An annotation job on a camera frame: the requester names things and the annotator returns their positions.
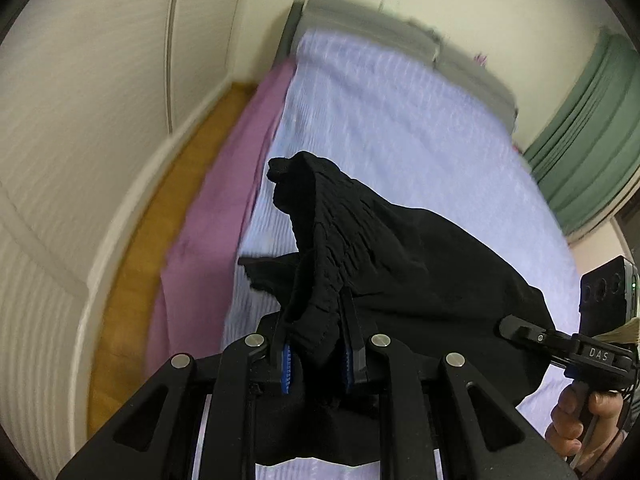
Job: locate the bed with purple cover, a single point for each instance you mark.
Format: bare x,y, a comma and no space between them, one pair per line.
400,130

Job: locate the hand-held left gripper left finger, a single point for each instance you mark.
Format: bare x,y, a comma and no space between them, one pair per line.
200,410

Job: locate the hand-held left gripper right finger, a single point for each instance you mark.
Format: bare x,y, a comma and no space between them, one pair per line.
425,400

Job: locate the green curtain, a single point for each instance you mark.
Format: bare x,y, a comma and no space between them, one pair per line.
590,140

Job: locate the person's right hand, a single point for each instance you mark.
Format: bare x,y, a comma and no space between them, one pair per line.
575,420

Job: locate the small purple toy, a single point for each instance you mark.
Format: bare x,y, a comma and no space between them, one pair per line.
481,59

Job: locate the white louvered wardrobe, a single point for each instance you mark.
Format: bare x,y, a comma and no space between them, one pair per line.
85,135

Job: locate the black pants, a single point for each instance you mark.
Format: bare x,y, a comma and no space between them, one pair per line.
400,270

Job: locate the grey upholstered headboard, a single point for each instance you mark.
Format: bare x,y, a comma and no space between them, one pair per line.
400,40

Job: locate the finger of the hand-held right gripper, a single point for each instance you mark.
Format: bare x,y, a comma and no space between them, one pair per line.
535,335

